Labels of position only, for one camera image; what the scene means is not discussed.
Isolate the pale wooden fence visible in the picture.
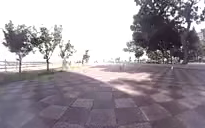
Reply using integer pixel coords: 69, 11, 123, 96
0, 58, 63, 74

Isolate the grass strip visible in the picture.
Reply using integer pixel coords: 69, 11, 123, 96
0, 65, 86, 88

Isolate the checkered paved plaza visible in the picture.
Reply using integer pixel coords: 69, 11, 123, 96
0, 63, 205, 128

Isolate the group of large dark trees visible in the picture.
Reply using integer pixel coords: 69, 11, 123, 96
129, 0, 205, 65

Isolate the small tree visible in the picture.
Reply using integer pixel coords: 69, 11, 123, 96
122, 39, 146, 64

